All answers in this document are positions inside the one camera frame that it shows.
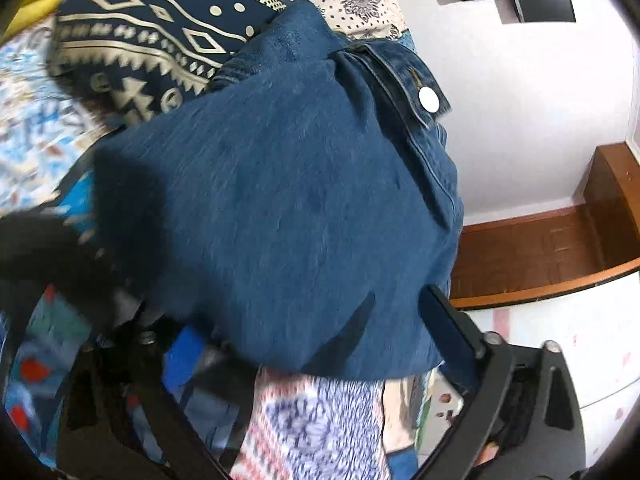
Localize brown wooden door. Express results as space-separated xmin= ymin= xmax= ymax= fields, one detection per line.
xmin=452 ymin=142 xmax=640 ymax=312

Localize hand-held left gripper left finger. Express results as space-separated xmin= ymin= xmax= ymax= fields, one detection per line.
xmin=55 ymin=325 xmax=251 ymax=480

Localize frosted glass sliding door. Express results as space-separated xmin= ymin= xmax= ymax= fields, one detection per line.
xmin=464 ymin=269 xmax=640 ymax=480

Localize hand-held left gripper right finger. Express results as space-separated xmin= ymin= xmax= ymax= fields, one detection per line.
xmin=419 ymin=284 xmax=586 ymax=480

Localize colourful printed bedsheet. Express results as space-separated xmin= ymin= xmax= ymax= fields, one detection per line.
xmin=0 ymin=15 xmax=468 ymax=480

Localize patchwork quilt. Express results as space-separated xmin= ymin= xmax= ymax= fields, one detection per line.
xmin=47 ymin=0 xmax=407 ymax=127

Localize blue denim jeans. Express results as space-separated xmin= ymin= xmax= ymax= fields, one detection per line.
xmin=92 ymin=0 xmax=467 ymax=382

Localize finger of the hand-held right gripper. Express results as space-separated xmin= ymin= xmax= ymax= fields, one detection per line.
xmin=0 ymin=210 xmax=146 ymax=333

